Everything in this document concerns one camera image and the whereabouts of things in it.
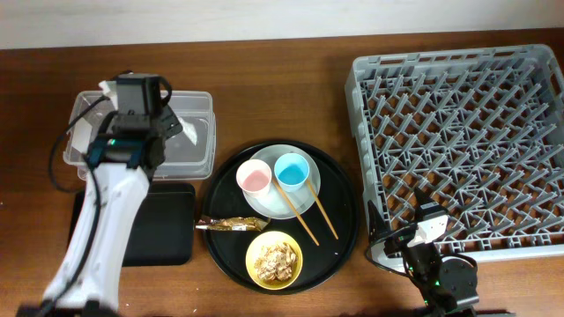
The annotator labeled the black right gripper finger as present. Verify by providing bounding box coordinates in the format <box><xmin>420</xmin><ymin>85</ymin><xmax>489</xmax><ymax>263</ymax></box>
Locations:
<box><xmin>414</xmin><ymin>188</ymin><xmax>448</xmax><ymax>219</ymax></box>
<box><xmin>367</xmin><ymin>200</ymin><xmax>390</xmax><ymax>243</ymax></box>

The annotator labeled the white tissue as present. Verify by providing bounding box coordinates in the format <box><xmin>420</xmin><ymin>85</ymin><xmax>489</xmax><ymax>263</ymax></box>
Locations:
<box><xmin>99</xmin><ymin>80</ymin><xmax>197</xmax><ymax>145</ymax></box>

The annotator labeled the blue plastic cup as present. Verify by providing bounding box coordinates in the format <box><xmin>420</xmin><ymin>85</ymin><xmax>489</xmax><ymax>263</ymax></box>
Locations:
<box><xmin>274</xmin><ymin>152</ymin><xmax>310</xmax><ymax>192</ymax></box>

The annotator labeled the food scraps and rice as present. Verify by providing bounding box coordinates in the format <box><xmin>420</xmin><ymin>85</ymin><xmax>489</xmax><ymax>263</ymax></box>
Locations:
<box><xmin>254</xmin><ymin>242</ymin><xmax>298</xmax><ymax>283</ymax></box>

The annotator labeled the yellow bowl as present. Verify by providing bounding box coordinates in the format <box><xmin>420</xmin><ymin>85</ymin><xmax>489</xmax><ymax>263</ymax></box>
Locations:
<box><xmin>245</xmin><ymin>231</ymin><xmax>303</xmax><ymax>291</ymax></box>

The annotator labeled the pink plastic cup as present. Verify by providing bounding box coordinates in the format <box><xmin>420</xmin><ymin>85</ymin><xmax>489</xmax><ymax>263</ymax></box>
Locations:
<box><xmin>235</xmin><ymin>159</ymin><xmax>272</xmax><ymax>198</ymax></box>

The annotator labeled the gold snack wrapper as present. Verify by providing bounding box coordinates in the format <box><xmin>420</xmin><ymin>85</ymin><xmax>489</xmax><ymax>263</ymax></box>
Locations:
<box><xmin>196</xmin><ymin>216</ymin><xmax>270</xmax><ymax>232</ymax></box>

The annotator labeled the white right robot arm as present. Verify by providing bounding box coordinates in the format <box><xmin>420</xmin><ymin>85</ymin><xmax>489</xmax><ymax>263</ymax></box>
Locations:
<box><xmin>365</xmin><ymin>188</ymin><xmax>479</xmax><ymax>316</ymax></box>

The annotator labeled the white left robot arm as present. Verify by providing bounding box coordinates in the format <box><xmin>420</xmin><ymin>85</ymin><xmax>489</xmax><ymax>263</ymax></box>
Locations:
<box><xmin>38</xmin><ymin>107</ymin><xmax>182</xmax><ymax>316</ymax></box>

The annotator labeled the grey dishwasher rack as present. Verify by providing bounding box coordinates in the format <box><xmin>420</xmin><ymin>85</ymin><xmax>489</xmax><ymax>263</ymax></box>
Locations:
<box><xmin>345</xmin><ymin>44</ymin><xmax>563</xmax><ymax>262</ymax></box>

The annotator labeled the round black serving tray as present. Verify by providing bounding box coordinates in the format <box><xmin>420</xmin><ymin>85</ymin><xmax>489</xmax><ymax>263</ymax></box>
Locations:
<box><xmin>202</xmin><ymin>140</ymin><xmax>360</xmax><ymax>295</ymax></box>

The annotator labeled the black rectangular tray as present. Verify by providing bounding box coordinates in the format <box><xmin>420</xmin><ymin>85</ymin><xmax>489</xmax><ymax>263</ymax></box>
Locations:
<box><xmin>68</xmin><ymin>181</ymin><xmax>197</xmax><ymax>268</ymax></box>

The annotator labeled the grey round plate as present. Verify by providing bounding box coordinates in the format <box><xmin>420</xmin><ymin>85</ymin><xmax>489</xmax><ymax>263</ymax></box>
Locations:
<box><xmin>243</xmin><ymin>144</ymin><xmax>321</xmax><ymax>219</ymax></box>

